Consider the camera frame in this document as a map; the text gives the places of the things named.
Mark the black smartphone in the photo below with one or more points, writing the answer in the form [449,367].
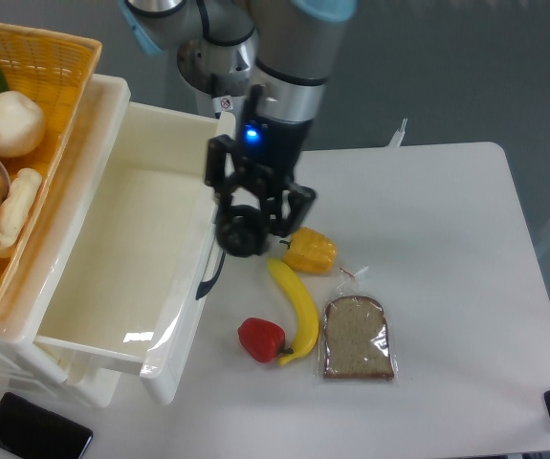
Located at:
[30,431]

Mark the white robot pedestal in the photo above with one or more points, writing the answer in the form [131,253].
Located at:
[217,75]

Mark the yellow wicker basket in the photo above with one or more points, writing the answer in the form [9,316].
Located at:
[52,69]

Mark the yellow bell pepper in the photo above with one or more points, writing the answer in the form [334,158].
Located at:
[309,251]

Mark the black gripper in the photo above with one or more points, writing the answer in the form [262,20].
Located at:
[264,156]

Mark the red bell pepper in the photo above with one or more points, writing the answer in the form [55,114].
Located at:
[263,340]

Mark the bagged bread slice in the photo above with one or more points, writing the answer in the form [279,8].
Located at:
[355,344]

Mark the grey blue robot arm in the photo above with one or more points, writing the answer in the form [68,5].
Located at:
[278,55]

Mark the dark purple mangosteen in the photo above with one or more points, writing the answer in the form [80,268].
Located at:
[240,231]

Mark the white upper drawer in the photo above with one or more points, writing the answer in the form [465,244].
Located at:
[132,292]

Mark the pale peanut shaped bread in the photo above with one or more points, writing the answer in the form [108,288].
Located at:
[15,210]

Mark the white drawer cabinet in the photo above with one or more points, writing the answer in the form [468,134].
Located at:
[25,367]

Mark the yellow banana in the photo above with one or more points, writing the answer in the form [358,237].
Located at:
[306,310]

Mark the white round bun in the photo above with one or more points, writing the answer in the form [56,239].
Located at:
[22,125]

